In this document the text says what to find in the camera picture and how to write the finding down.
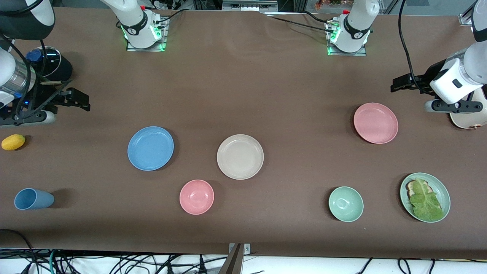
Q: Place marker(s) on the pink plate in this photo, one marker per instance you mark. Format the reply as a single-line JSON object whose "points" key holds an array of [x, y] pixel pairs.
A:
{"points": [[376, 123]]}

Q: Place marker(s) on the blue plate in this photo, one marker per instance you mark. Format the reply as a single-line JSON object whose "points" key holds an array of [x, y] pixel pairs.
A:
{"points": [[150, 148]]}

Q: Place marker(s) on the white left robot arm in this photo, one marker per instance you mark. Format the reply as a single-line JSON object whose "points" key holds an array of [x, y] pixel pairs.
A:
{"points": [[355, 30]]}

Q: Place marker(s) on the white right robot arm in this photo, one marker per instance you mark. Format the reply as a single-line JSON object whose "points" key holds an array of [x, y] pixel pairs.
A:
{"points": [[137, 30]]}

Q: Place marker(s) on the beige toaster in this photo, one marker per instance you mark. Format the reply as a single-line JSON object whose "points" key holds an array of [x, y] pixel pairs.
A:
{"points": [[466, 121]]}

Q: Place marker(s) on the yellow mango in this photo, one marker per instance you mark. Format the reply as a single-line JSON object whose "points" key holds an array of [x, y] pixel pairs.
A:
{"points": [[13, 142]]}

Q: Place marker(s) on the glass lid blue knob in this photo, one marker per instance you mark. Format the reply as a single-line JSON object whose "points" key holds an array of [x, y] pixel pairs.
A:
{"points": [[51, 61]]}

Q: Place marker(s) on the blue cup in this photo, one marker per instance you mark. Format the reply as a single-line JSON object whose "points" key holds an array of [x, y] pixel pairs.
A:
{"points": [[34, 199]]}

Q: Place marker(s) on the toast bread slice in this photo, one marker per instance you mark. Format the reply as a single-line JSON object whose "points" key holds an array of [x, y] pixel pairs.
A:
{"points": [[411, 187]]}

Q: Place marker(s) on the green plate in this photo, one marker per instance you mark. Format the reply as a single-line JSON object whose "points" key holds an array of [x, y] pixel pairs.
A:
{"points": [[444, 194]]}

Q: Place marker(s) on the orange items pile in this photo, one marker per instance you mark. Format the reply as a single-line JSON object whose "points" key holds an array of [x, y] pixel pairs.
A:
{"points": [[327, 3]]}

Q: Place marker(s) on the green lettuce leaf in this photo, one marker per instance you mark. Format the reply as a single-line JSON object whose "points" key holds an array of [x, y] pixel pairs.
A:
{"points": [[426, 203]]}

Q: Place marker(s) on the white power strip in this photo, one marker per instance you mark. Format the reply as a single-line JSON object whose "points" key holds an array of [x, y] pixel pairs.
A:
{"points": [[167, 3]]}

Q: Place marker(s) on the green bowl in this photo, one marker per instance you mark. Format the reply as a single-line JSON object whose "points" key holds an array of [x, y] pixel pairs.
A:
{"points": [[346, 204]]}

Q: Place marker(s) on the pink bowl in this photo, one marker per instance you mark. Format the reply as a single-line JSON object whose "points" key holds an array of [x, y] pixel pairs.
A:
{"points": [[196, 197]]}

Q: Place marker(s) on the brown table cover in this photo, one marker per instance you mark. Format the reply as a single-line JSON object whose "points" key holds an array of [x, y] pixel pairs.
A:
{"points": [[243, 83]]}

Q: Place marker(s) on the beige plate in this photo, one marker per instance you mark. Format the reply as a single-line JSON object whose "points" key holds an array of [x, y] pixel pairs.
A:
{"points": [[240, 156]]}

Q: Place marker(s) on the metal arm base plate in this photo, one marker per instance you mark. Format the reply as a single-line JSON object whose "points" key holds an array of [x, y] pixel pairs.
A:
{"points": [[131, 47], [344, 53]]}

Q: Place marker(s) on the aluminium frame post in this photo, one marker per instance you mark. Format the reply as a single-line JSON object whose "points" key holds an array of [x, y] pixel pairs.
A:
{"points": [[465, 19]]}

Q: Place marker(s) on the silver aluminium frame box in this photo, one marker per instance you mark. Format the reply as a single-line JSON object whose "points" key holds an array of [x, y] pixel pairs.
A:
{"points": [[249, 5]]}

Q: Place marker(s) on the dark camera pole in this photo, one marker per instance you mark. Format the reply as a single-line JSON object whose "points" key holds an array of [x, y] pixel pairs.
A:
{"points": [[233, 262]]}

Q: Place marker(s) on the metal clamp bracket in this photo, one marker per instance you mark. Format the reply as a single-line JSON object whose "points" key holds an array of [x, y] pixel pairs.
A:
{"points": [[246, 249]]}

